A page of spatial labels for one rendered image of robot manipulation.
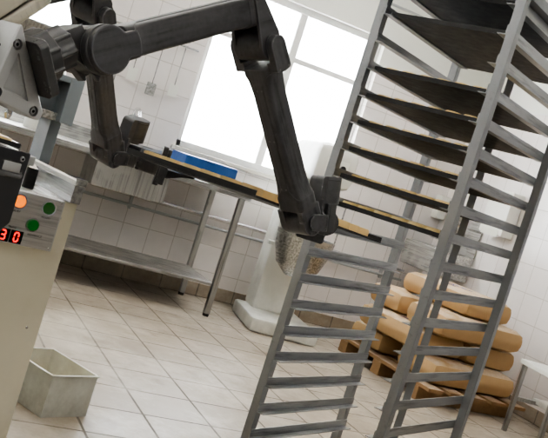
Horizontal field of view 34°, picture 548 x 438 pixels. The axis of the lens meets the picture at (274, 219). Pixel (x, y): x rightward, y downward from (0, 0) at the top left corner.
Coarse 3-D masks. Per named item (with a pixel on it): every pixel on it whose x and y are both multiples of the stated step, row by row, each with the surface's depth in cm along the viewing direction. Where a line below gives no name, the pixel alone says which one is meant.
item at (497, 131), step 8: (496, 128) 272; (496, 136) 279; (504, 136) 278; (512, 136) 284; (512, 144) 286; (520, 144) 291; (528, 144) 296; (528, 152) 298; (536, 152) 304; (536, 160) 310
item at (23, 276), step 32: (64, 224) 238; (0, 256) 230; (32, 256) 235; (0, 288) 232; (32, 288) 237; (0, 320) 234; (32, 320) 239; (0, 352) 236; (0, 384) 238; (0, 416) 240
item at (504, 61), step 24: (528, 0) 257; (504, 48) 258; (504, 72) 258; (480, 120) 259; (480, 144) 259; (456, 192) 260; (456, 216) 260; (432, 264) 262; (432, 288) 261; (408, 336) 263; (408, 360) 262; (384, 408) 264; (384, 432) 263
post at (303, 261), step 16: (384, 0) 283; (384, 16) 283; (368, 48) 284; (352, 96) 285; (352, 112) 284; (336, 144) 286; (336, 160) 285; (336, 176) 287; (304, 240) 288; (304, 256) 287; (304, 272) 289; (288, 288) 289; (288, 304) 288; (288, 320) 289; (272, 336) 290; (272, 352) 289; (272, 368) 290; (256, 400) 290; (256, 416) 290
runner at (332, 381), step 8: (296, 376) 303; (304, 376) 307; (312, 376) 311; (320, 376) 316; (328, 376) 320; (336, 376) 325; (344, 376) 330; (352, 376) 335; (360, 376) 340; (272, 384) 292; (280, 384) 296; (288, 384) 300; (296, 384) 303; (304, 384) 308; (312, 384) 311; (320, 384) 315; (328, 384) 319; (336, 384) 323; (344, 384) 328; (352, 384) 332; (360, 384) 337
